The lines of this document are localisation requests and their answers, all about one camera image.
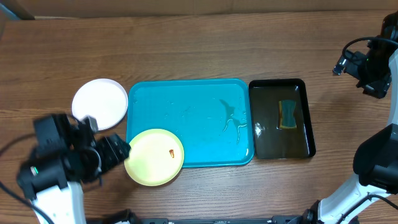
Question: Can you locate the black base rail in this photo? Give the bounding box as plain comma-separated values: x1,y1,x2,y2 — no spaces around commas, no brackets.
86,209,322,224

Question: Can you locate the green yellow sponge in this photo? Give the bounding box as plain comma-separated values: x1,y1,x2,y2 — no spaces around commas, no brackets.
278,100,297,129

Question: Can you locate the black tray with water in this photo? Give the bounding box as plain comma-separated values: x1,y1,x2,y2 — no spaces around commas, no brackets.
249,78,316,159

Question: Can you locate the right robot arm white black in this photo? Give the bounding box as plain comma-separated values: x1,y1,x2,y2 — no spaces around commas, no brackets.
291,13,397,224

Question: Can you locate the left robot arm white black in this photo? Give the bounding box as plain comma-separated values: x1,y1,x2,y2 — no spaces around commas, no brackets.
17,121,131,223

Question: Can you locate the blue plastic tray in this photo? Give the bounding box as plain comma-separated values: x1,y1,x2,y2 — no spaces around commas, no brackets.
126,78,254,168

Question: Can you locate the yellow plate with sauce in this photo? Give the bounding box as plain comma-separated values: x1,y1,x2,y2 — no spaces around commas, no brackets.
124,129,184,187

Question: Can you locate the pinkish white plate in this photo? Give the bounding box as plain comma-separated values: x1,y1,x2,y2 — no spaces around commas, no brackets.
72,78,128,131

